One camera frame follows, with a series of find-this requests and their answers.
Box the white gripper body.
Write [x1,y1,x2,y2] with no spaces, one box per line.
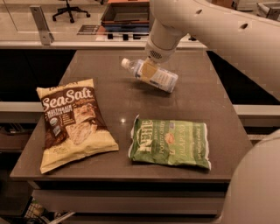
[145,19,186,63]

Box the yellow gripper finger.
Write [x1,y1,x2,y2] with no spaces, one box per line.
[142,60,158,81]

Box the blue plastic water bottle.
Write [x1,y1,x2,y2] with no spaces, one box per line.
[121,58,178,93]

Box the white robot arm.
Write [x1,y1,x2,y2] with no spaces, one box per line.
[146,0,280,224]

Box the dark open tray box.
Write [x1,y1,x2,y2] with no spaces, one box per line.
[101,0,150,25]

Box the green jalapeno chips bag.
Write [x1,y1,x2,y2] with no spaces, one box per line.
[128,116,211,170]

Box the sea salt tortilla chips bag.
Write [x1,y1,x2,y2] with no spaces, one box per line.
[37,79,119,173]

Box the black office chair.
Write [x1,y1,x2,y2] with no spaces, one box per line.
[52,0,91,24]

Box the grey metal post right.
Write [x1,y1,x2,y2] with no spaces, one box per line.
[256,2,280,21]

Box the grey metal post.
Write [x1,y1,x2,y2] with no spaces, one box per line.
[30,5,54,46]
[256,2,280,21]

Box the grey metal post left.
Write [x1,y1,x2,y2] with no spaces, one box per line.
[30,5,54,46]

